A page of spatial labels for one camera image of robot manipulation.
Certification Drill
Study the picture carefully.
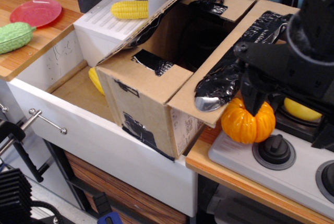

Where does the blue black clamp handle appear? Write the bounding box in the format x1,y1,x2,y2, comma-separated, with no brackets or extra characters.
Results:
92,192,123,224

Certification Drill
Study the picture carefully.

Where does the yellow toy lemon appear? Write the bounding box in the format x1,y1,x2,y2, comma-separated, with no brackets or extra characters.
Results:
283,98,323,121

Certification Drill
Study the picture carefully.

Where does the black stove knob right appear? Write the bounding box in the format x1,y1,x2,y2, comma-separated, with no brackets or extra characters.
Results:
315,160,333,203

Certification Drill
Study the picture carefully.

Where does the white toy sink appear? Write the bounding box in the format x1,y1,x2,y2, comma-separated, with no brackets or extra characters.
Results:
1,0,197,217

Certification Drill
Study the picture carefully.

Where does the yellow toy in sink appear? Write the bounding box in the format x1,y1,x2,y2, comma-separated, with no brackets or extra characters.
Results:
88,67,105,95

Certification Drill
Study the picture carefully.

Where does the red plastic plate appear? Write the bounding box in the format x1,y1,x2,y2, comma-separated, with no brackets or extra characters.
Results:
9,0,62,28

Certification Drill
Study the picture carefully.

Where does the orange toy pumpkin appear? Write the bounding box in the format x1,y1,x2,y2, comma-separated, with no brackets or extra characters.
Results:
221,98,276,144

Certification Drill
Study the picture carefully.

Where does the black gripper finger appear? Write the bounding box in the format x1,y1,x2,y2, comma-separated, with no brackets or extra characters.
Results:
241,77,268,116

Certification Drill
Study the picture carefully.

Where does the metal towel bar handle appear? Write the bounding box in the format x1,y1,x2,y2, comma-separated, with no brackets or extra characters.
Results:
28,108,67,135

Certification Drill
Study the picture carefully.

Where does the black metal clamp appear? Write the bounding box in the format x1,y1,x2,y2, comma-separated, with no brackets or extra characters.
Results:
1,109,50,182

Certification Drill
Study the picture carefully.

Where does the taped cardboard box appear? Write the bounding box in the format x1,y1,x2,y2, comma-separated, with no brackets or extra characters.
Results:
96,0,296,159

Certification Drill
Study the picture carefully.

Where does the green toy bitter gourd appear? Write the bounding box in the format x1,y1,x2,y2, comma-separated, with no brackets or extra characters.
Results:
1,22,36,54

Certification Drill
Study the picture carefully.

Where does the black ribbed heat sink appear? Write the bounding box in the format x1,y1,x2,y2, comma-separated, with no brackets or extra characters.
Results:
1,169,32,223

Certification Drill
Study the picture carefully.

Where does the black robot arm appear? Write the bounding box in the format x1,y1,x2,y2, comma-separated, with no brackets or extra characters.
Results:
234,0,333,115

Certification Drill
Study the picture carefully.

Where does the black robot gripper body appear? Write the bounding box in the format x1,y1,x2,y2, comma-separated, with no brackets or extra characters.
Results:
234,42,333,99

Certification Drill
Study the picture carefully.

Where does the yellow toy corn cob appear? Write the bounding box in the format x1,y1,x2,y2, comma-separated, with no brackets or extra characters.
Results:
110,0,149,19

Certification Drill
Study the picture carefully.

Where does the white toy stove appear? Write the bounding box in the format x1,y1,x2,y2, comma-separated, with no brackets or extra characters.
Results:
208,103,334,219

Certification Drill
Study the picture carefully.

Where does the black stove burner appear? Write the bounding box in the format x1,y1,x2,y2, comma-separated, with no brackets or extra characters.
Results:
268,96,321,143

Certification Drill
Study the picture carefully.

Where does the black stove knob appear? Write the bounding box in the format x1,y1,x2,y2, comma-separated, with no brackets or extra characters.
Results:
252,134,296,171
315,160,333,203

